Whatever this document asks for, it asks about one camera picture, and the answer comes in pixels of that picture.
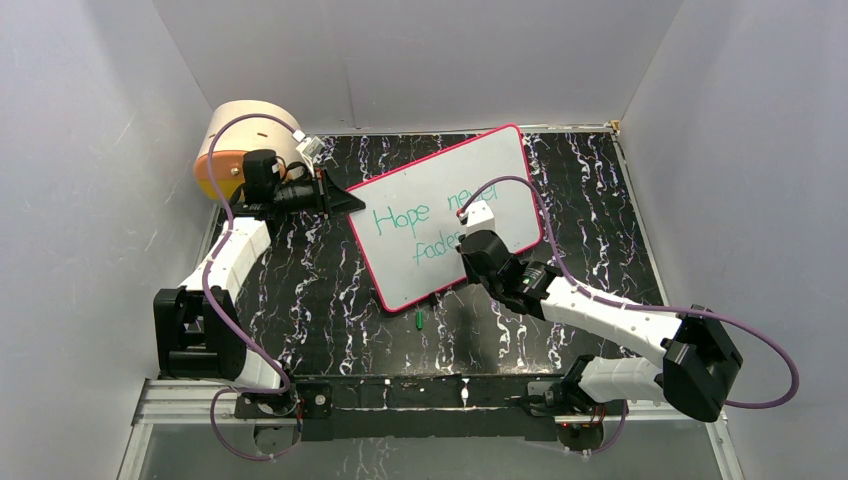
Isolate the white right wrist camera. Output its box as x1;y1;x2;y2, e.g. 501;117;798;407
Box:
457;200;496;236

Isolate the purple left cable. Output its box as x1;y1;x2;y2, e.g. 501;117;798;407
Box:
201;114;299;462

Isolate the purple cable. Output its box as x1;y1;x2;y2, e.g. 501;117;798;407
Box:
457;175;801;410
201;114;299;462

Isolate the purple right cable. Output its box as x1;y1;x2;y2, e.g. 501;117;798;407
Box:
457;175;801;410

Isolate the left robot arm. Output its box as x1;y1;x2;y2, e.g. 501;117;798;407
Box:
153;149;366;416

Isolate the beige cylindrical drawer box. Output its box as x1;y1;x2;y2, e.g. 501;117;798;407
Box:
193;100;303;201

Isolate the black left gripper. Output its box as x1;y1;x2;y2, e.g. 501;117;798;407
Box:
275;167;367;223

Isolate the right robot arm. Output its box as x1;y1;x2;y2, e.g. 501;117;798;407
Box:
457;230;743;423

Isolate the pink framed whiteboard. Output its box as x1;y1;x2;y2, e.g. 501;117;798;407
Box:
349;124;543;312

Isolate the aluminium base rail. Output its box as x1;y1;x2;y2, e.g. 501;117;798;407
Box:
119;375;742;479

